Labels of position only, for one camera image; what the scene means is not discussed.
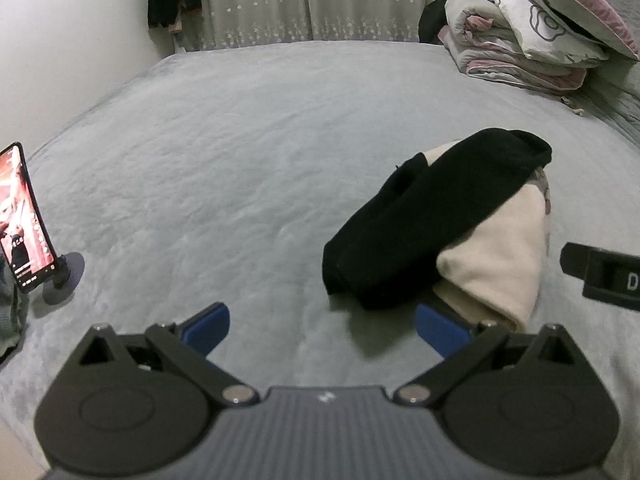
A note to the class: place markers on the round grey phone stand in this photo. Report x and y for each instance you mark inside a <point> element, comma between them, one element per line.
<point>70,267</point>

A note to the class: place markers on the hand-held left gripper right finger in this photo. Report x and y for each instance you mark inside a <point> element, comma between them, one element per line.
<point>440,330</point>

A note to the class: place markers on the black cloth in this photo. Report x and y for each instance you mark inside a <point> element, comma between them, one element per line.
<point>431,20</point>

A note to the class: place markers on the cream shirt with black sleeves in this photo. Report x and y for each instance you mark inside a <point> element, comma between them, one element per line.
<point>425,220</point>

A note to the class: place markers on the smartphone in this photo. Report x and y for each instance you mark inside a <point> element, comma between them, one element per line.
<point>22,220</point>

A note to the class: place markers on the folded floral quilt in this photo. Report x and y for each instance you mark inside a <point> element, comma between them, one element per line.
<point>500,25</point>

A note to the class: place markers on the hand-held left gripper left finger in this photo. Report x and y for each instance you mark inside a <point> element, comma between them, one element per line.
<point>207,327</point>

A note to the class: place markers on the grey quilted bedspread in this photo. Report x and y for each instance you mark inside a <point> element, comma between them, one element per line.
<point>622,90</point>

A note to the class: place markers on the grey bed blanket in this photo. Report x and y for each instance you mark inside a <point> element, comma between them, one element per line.
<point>225,160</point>

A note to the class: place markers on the grey star-patterned curtain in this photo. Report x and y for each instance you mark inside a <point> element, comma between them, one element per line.
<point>300,0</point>

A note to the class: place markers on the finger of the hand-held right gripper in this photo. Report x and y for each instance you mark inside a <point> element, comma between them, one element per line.
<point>576,260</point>

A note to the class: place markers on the grey-green cloth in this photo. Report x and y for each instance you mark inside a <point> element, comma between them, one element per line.
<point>10,320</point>

